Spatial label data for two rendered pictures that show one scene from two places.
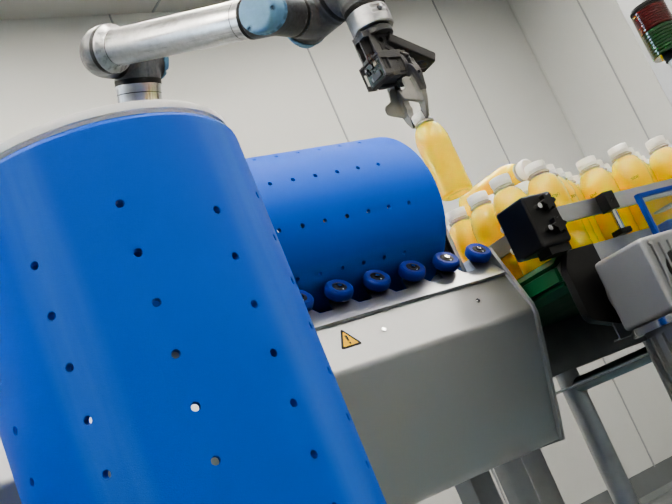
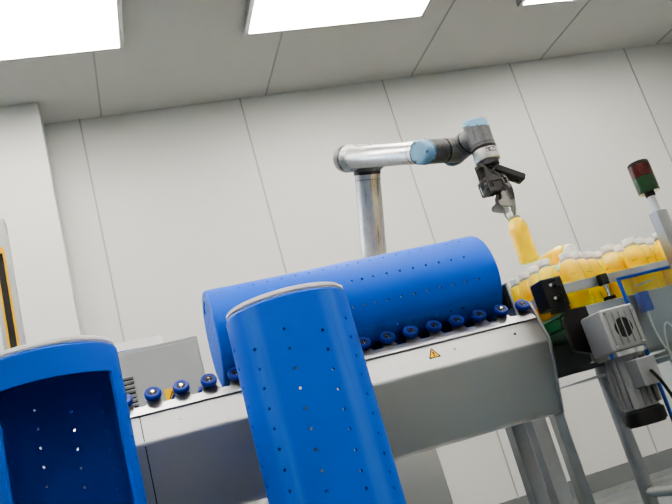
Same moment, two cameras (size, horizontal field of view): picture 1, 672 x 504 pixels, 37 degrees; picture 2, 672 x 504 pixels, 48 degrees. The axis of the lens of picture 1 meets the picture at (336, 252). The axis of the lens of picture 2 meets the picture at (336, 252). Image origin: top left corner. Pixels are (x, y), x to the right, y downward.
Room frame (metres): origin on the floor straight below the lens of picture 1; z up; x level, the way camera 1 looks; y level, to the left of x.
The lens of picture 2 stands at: (-0.71, -0.52, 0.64)
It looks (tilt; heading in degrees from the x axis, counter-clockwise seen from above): 15 degrees up; 19
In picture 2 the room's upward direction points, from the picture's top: 16 degrees counter-clockwise
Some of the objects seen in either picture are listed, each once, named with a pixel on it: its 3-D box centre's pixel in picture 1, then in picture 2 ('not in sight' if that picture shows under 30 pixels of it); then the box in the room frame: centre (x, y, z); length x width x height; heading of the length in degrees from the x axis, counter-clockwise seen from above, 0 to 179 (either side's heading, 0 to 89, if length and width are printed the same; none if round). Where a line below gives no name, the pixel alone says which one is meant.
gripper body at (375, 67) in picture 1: (383, 58); (492, 178); (1.89, -0.24, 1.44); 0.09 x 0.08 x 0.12; 126
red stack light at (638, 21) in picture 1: (653, 20); (640, 171); (1.69, -0.68, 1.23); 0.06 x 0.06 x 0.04
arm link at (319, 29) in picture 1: (312, 17); (456, 149); (1.95, -0.15, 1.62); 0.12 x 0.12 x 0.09; 54
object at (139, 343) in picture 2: not in sight; (138, 349); (2.50, 1.77, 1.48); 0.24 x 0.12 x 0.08; 135
